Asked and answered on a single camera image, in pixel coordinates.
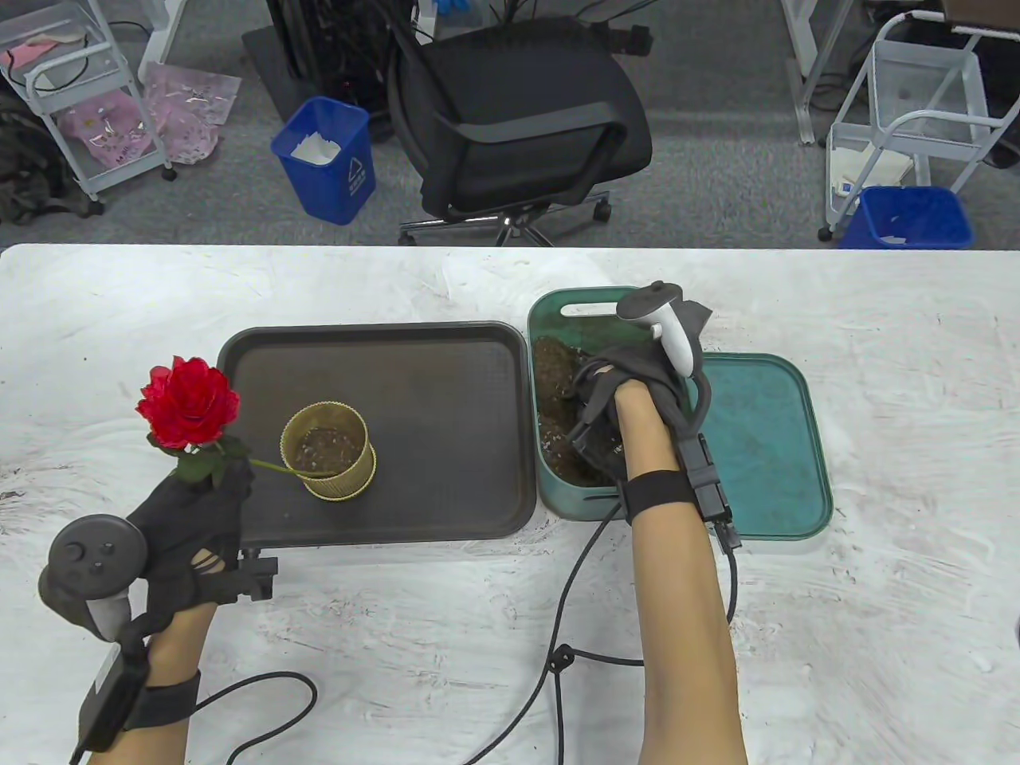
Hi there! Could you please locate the person's left hand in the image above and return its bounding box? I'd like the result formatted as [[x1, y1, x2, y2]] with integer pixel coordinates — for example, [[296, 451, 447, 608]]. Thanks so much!
[[126, 454, 257, 632]]

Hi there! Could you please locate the person's right hand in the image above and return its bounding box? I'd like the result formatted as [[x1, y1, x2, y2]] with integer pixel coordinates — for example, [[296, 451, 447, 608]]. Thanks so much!
[[567, 343, 694, 488]]

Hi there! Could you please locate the brown potting mix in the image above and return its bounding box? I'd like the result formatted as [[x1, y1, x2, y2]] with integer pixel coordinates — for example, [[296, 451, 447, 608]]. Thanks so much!
[[532, 335, 630, 487], [291, 426, 365, 473]]

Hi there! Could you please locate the red artificial rose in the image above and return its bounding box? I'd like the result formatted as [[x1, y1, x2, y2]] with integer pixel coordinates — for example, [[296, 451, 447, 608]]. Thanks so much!
[[135, 356, 328, 487]]

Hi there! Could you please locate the teal plastic lid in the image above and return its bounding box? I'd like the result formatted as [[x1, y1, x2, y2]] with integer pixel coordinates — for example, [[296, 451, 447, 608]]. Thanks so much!
[[683, 353, 834, 541]]

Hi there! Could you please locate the person's left forearm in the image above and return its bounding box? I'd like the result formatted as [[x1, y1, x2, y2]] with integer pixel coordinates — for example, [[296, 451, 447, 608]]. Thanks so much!
[[88, 602, 220, 765]]

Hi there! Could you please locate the person's right forearm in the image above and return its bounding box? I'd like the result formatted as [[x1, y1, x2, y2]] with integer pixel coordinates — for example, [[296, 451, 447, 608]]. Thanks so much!
[[614, 381, 750, 765]]

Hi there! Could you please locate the grey and white hand controller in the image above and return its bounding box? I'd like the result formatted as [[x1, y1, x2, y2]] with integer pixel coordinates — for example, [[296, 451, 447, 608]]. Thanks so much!
[[618, 281, 714, 437]]

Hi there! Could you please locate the teal plastic storage box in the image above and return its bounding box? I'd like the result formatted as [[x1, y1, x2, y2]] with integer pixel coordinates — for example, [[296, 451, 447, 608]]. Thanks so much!
[[528, 287, 700, 521]]

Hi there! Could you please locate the gold ribbed flower pot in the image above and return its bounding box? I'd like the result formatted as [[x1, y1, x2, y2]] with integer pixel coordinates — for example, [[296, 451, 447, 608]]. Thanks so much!
[[279, 401, 377, 501]]

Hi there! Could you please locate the brown plastic tray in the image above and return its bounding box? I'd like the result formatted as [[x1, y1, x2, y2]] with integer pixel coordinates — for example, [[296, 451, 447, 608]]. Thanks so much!
[[214, 321, 536, 549]]

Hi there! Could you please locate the black office chair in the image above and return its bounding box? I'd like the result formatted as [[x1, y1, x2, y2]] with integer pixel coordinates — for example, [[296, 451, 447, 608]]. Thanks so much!
[[388, 16, 654, 248]]

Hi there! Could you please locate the white box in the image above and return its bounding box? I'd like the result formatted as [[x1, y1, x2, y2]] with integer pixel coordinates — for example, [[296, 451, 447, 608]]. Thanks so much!
[[829, 147, 913, 200]]

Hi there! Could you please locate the plain blue bin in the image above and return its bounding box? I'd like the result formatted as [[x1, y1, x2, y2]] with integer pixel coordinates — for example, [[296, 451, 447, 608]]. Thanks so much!
[[839, 186, 976, 250]]

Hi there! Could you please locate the white desk leg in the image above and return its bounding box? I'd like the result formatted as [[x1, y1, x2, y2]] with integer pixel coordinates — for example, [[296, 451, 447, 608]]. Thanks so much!
[[781, 0, 853, 146], [139, 0, 208, 84]]

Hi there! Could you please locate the blue bin with white symbol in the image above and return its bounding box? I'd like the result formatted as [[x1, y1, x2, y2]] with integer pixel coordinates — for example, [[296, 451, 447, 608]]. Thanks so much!
[[270, 96, 377, 226]]

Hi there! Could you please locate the crumpled white paper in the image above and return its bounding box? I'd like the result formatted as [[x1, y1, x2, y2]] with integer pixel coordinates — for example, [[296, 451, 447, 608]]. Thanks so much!
[[291, 134, 343, 166]]

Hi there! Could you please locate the dark fabric bag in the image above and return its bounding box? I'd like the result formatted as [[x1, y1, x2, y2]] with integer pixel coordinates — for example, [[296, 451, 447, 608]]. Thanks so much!
[[0, 84, 104, 226]]

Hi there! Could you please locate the pink plastic bag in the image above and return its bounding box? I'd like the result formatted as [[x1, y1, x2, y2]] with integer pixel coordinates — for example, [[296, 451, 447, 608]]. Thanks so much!
[[60, 89, 160, 168], [143, 62, 242, 166]]

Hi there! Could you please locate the black computer tower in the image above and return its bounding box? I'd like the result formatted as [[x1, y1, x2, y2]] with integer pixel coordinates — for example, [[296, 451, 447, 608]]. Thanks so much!
[[267, 0, 419, 112]]

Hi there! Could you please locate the white mesh rolling cart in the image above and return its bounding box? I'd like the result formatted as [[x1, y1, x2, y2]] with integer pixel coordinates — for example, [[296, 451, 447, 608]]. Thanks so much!
[[818, 12, 1020, 242]]

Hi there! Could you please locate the brown cardboard box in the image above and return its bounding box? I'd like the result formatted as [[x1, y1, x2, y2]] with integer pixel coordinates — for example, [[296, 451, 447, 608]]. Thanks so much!
[[940, 0, 1020, 33]]

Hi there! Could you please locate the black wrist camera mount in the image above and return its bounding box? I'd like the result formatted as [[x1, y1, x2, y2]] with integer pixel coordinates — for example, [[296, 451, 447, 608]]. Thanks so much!
[[618, 434, 743, 552]]

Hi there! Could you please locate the black cable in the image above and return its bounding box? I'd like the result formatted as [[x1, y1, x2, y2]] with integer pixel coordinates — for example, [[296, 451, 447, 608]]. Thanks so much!
[[470, 498, 738, 765], [195, 671, 320, 765]]

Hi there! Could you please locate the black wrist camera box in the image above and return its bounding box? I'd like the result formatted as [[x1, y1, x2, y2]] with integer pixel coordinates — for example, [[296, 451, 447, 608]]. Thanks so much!
[[70, 641, 202, 758]]

